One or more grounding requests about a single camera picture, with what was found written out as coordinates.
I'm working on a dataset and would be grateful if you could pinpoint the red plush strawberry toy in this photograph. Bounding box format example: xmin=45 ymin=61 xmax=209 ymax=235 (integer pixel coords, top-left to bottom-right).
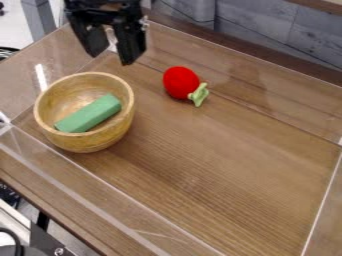
xmin=163 ymin=66 xmax=209 ymax=107

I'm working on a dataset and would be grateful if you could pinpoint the brown wooden bowl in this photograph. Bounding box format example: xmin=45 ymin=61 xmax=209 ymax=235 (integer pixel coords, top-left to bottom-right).
xmin=33 ymin=72 xmax=135 ymax=153

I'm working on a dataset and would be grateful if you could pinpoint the black equipment bottom left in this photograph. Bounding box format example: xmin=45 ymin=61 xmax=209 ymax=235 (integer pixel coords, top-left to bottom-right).
xmin=0 ymin=222 xmax=77 ymax=256

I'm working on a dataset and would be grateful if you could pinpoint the green rectangular block stick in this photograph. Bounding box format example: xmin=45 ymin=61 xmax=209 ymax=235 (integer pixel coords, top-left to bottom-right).
xmin=54 ymin=94 xmax=121 ymax=133

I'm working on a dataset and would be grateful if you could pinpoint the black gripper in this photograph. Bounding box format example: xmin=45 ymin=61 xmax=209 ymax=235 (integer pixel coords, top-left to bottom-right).
xmin=64 ymin=0 xmax=148 ymax=65

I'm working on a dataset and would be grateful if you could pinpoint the clear acrylic front wall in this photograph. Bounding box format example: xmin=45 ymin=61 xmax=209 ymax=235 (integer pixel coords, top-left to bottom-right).
xmin=0 ymin=120 xmax=224 ymax=256

